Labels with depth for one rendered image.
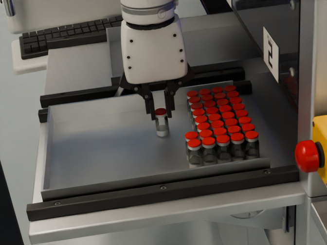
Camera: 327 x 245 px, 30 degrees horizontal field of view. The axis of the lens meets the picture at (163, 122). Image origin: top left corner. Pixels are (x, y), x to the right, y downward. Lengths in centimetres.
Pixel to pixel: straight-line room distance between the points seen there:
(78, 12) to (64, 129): 72
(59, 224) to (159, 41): 31
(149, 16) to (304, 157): 32
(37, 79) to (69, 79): 211
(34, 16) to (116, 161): 85
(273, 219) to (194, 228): 115
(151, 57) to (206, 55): 38
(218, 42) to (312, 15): 63
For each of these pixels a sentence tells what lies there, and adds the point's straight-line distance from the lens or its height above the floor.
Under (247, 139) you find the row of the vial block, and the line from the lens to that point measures 94.
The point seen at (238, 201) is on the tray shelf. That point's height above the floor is 88.
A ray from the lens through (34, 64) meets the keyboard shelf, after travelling 158.
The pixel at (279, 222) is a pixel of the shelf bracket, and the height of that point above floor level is 75.
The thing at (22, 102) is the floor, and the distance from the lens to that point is 319.
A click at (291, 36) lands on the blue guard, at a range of 86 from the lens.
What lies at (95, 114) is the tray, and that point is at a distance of 113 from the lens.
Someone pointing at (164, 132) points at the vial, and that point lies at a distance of 104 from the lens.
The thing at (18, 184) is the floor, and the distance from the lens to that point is 257.
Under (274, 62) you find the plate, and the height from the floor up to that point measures 102.
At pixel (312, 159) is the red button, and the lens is 76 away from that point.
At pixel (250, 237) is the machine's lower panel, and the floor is 47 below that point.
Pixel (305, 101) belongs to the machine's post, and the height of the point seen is 103.
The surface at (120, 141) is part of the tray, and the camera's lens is 104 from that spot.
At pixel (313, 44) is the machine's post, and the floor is 112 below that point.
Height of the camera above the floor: 144
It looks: 31 degrees down
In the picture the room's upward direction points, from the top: 6 degrees counter-clockwise
